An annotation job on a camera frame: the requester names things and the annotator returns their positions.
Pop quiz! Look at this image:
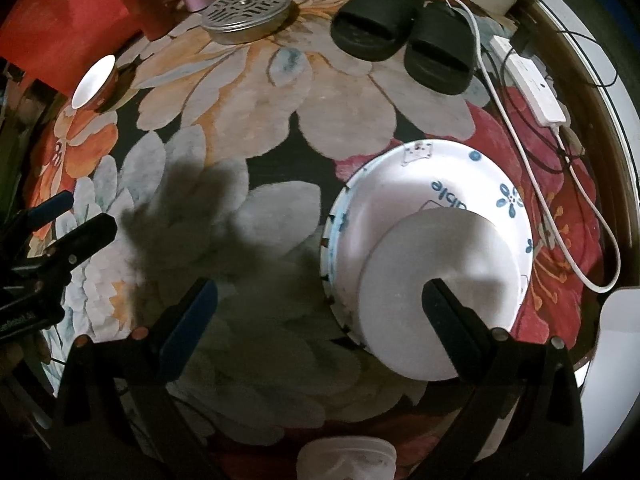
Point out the black thin cable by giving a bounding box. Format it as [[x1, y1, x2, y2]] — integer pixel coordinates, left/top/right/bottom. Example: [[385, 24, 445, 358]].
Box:
[[510, 22, 621, 181]]

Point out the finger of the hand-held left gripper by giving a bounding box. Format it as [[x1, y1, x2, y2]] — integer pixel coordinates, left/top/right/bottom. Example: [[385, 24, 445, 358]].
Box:
[[15, 191, 76, 228], [45, 212, 118, 268]]

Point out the white bear print plate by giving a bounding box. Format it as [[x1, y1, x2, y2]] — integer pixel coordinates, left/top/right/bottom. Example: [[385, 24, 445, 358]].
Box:
[[330, 139, 537, 311]]

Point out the red gift bag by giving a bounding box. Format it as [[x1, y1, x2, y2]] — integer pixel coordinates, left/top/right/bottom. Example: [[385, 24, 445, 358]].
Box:
[[0, 0, 146, 96]]

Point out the white plastic object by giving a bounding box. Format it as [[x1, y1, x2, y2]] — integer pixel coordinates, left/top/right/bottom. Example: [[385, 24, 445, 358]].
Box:
[[295, 435, 398, 480]]

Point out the white power cable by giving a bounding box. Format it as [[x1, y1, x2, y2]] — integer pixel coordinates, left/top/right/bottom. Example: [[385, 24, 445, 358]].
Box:
[[230, 0, 623, 293]]

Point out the white power strip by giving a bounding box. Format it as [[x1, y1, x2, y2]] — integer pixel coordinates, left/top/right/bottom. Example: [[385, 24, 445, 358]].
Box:
[[490, 35, 568, 128]]

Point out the white rounded object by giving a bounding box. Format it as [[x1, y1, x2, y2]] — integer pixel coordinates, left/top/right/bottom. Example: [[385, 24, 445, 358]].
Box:
[[597, 287, 640, 361]]

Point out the round perforated metal tin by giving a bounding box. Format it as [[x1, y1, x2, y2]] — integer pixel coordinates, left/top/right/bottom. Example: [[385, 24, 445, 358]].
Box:
[[200, 0, 293, 46]]

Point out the floral patterned mat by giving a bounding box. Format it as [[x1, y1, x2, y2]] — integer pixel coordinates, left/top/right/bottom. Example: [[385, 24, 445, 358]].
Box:
[[15, 0, 626, 480]]

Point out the white ceramic bowl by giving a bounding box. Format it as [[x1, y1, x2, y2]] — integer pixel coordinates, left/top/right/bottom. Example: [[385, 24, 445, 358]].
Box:
[[357, 208, 522, 381], [71, 55, 117, 110]]

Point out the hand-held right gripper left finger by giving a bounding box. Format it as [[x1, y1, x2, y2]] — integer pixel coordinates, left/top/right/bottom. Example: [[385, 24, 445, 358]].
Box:
[[54, 277, 221, 480]]

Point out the white leaf stripe plate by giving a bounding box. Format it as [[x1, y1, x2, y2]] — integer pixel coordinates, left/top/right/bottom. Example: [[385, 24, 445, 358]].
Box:
[[319, 180, 368, 348]]

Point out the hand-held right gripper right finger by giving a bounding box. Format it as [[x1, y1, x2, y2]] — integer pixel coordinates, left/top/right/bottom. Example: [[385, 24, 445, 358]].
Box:
[[421, 278, 584, 480]]

